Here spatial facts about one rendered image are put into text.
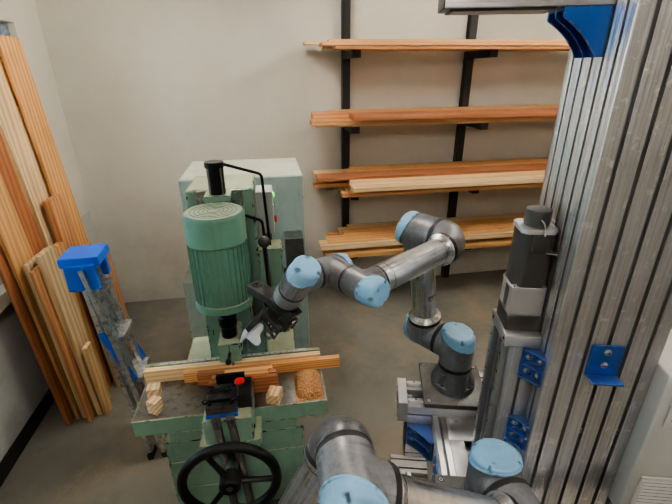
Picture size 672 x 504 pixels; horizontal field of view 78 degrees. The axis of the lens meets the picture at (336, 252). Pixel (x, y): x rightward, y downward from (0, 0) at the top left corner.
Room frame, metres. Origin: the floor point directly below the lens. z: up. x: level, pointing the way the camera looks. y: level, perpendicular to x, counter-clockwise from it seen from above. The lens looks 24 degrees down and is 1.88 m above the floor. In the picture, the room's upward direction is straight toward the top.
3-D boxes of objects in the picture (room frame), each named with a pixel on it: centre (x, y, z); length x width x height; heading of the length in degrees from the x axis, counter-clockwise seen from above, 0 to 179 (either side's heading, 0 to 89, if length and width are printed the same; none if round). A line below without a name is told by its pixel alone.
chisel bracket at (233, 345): (1.17, 0.36, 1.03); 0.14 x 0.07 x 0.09; 9
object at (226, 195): (1.29, 0.38, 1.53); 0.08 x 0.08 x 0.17; 9
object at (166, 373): (1.17, 0.36, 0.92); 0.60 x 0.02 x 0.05; 99
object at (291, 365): (1.16, 0.26, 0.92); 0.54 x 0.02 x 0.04; 99
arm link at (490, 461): (0.69, -0.38, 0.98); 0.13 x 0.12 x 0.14; 8
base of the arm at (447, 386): (1.19, -0.42, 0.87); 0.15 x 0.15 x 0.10
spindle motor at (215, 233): (1.15, 0.36, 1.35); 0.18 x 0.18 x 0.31
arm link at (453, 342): (1.20, -0.42, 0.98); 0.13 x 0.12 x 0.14; 42
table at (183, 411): (1.04, 0.34, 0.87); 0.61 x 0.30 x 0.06; 99
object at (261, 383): (1.07, 0.30, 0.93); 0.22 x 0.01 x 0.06; 99
